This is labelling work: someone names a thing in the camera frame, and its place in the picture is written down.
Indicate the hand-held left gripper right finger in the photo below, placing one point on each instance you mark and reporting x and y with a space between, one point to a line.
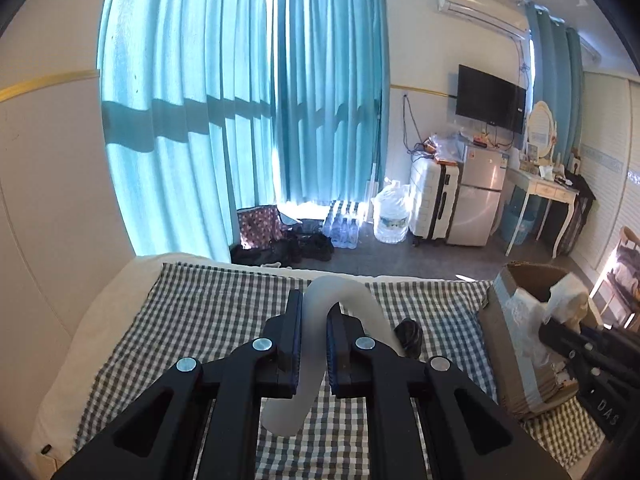
330 350

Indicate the white oval mirror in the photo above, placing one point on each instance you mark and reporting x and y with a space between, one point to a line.
541 127

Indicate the white slatted wardrobe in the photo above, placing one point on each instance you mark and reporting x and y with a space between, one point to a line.
610 175

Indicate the white suitcase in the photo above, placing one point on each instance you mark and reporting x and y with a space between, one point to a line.
432 200

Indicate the dark hanging bag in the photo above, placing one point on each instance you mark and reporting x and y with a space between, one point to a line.
577 205

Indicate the white air conditioner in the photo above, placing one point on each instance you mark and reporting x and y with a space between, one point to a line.
480 7

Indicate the wooden chair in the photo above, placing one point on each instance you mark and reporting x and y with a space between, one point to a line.
627 240

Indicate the pile of dark shoes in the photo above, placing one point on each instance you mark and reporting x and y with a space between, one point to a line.
290 250

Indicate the wide teal window curtain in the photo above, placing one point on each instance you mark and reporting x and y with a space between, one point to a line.
190 110

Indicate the brown cardboard box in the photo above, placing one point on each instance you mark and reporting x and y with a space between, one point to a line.
500 375

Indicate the teal curtain beside wardrobe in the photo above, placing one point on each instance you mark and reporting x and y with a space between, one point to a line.
545 60

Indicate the large clear water jug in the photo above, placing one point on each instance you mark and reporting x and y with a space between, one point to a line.
391 217

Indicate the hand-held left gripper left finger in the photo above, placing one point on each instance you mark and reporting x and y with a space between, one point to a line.
298 340

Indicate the white bent foam tube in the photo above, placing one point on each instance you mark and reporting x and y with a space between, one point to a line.
312 340

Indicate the silver mini fridge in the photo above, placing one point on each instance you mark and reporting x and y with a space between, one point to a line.
477 195

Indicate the white dressing table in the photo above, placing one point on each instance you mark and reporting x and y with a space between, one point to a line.
542 187

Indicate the blue plastic basket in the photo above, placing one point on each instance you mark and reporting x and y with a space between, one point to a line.
516 227

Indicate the black wall television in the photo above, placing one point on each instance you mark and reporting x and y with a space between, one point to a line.
490 97

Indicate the narrow teal window curtain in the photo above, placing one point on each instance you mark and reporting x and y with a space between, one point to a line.
330 85

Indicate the pack of water bottles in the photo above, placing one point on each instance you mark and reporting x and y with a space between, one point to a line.
345 227

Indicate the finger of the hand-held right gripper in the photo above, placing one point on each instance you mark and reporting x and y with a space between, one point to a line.
565 340

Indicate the dotted dark fabric bag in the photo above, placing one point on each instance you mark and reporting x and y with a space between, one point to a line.
260 227

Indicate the clear plastic bag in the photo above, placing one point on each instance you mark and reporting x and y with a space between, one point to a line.
447 144

